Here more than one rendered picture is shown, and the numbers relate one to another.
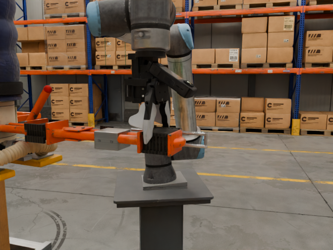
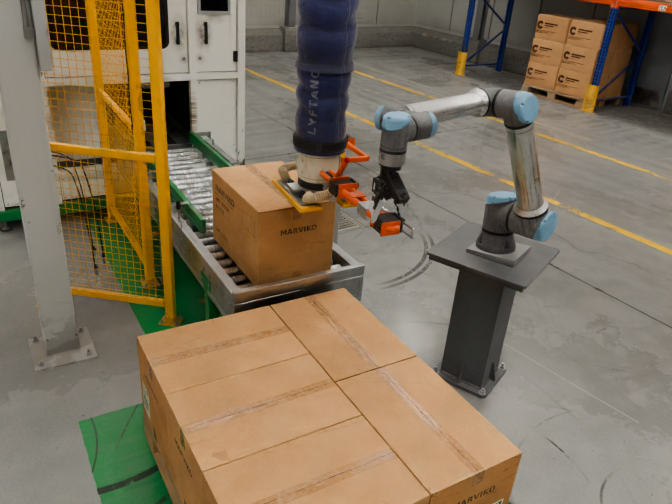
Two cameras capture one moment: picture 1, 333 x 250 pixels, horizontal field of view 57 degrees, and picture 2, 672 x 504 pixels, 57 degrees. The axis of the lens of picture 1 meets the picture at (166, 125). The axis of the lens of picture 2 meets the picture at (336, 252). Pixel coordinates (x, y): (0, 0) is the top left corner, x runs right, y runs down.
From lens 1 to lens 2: 160 cm
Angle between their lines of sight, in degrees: 42
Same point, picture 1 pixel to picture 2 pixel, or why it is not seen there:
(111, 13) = not seen: hidden behind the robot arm
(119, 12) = not seen: hidden behind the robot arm
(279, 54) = not seen: outside the picture
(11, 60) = (336, 127)
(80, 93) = (585, 42)
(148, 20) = (384, 148)
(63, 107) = (549, 63)
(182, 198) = (491, 274)
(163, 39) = (392, 161)
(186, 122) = (522, 196)
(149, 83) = (382, 186)
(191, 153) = (526, 232)
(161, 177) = (489, 245)
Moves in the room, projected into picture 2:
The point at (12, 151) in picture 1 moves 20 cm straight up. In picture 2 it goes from (320, 195) to (323, 147)
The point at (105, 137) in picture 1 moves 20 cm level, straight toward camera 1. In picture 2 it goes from (361, 208) to (333, 227)
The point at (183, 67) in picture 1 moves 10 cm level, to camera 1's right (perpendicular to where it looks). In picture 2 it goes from (517, 139) to (540, 145)
